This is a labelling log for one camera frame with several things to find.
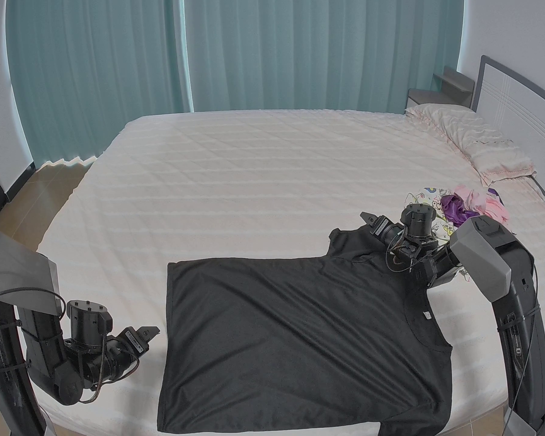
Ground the pale pink pillow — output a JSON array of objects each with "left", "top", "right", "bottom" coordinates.
[{"left": 404, "top": 103, "right": 537, "bottom": 187}]

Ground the white printed garment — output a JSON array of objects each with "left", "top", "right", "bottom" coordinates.
[{"left": 405, "top": 188, "right": 472, "bottom": 285}]

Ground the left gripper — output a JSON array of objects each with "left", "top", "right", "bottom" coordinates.
[{"left": 103, "top": 327, "right": 149, "bottom": 379}]

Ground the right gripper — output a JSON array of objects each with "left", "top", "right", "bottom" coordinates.
[{"left": 372, "top": 215, "right": 410, "bottom": 250}]

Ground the bed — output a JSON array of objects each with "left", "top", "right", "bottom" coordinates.
[{"left": 27, "top": 55, "right": 545, "bottom": 436}]

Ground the blue-green curtain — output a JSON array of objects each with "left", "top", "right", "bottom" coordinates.
[
  {"left": 182, "top": 0, "right": 464, "bottom": 114},
  {"left": 7, "top": 0, "right": 192, "bottom": 166}
]

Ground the grey bedside table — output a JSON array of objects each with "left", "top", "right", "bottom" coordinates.
[{"left": 407, "top": 65, "right": 475, "bottom": 108}]

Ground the pink garment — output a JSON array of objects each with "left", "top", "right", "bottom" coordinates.
[{"left": 453, "top": 184, "right": 510, "bottom": 224}]

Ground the purple satin garment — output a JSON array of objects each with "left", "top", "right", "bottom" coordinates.
[{"left": 440, "top": 188, "right": 501, "bottom": 227}]

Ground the black T-shirt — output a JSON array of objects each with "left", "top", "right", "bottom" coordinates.
[{"left": 157, "top": 227, "right": 452, "bottom": 436}]

